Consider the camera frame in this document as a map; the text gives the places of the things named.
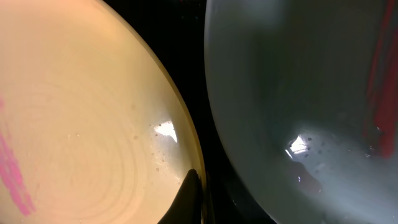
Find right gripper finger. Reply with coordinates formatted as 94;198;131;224
158;169;205;224

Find round black tray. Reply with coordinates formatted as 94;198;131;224
106;0;273;224

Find light green plate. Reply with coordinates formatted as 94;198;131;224
205;0;397;224

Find yellow plate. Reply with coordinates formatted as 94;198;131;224
1;0;206;223

